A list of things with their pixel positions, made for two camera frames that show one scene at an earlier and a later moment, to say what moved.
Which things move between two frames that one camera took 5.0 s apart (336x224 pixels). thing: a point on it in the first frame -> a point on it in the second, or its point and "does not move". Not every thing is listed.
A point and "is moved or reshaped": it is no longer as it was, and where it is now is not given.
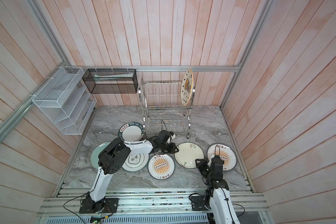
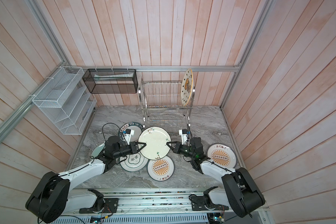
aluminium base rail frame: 149,207 does not move
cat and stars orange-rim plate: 187,87 does not move
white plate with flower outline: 136,163 does not move
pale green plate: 95,152 does not move
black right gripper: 200,164 -> 178,147
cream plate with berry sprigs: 188,152 is moved or reshaped
